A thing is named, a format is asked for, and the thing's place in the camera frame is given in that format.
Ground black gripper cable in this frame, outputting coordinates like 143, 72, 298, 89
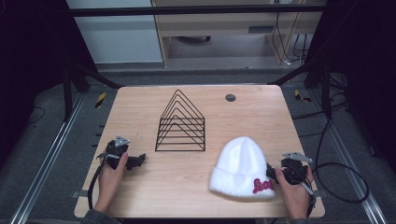
87, 161, 108, 210
306, 118, 370, 218

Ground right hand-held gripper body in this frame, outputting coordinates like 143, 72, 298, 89
279, 151, 314, 196

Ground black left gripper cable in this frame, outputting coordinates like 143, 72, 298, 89
87, 161, 108, 210

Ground black metal frame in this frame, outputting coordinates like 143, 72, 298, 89
61, 4, 332, 123

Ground black floor cables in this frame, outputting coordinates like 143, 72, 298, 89
290, 73, 349, 138

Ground aluminium floor rail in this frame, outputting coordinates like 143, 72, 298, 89
311, 91, 389, 224
10, 92, 86, 224

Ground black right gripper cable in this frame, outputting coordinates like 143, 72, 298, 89
306, 118, 370, 218

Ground light wooden desk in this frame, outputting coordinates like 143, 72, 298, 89
150, 0, 327, 68

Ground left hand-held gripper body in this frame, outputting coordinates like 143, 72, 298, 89
96, 134, 132, 171

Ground white knit beanie hat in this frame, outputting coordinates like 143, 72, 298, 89
208, 135, 277, 201

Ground person's right hand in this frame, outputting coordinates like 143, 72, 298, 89
275, 165, 314, 220

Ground yellow black striped tape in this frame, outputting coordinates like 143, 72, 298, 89
94, 91, 107, 109
293, 89, 312, 104

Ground white cabinet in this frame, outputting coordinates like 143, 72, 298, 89
65, 0, 164, 65

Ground person's left hand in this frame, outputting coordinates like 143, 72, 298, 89
93, 151, 130, 216

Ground black wire file rack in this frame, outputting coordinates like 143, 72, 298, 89
154, 89, 206, 153

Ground hanging cables under desk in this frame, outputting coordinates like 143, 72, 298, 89
271, 3, 310, 66

